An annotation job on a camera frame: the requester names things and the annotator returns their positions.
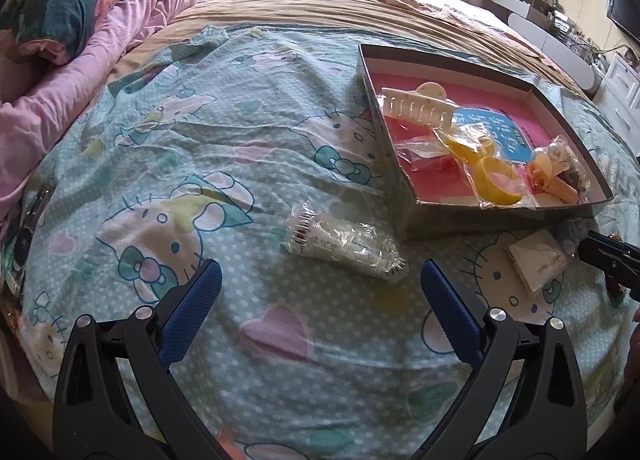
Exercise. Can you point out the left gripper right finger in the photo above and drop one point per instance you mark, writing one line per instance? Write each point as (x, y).
(524, 397)

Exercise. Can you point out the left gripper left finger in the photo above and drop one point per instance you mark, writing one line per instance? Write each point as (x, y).
(93, 416)

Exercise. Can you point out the orange spiral hair clip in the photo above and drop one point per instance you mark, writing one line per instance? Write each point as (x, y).
(542, 178)

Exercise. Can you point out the bagged yellow bangles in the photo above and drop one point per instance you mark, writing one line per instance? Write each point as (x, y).
(495, 180)

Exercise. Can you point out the bagged white hair clip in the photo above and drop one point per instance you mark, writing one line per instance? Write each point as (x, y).
(313, 233)

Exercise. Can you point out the cream hair claw clip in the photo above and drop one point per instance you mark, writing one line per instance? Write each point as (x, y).
(428, 105)

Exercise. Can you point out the bagged dark jewelry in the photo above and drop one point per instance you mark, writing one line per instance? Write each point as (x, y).
(566, 165)

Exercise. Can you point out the small white card bag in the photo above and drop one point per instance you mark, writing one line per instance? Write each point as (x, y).
(538, 259)

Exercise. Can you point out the white drawer dresser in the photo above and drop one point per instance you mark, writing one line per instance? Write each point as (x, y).
(618, 99)

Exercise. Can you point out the grey cardboard box tray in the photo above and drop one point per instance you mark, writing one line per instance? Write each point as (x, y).
(414, 219)

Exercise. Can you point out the grey vanity desk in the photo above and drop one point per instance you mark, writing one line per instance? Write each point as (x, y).
(536, 28)

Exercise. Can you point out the small clear flat bag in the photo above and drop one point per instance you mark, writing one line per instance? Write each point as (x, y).
(420, 151)

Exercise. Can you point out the Hello Kitty bed sheet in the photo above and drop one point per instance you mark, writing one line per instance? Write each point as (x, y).
(203, 153)

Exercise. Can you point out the tan blanket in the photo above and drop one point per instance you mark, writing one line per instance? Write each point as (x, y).
(366, 15)

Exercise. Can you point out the pink quilt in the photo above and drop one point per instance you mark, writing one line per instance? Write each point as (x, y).
(35, 122)

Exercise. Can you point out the dark floral pillow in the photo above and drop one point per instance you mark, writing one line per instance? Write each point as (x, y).
(56, 30)

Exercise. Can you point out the wall television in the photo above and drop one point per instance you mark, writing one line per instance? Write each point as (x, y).
(625, 15)

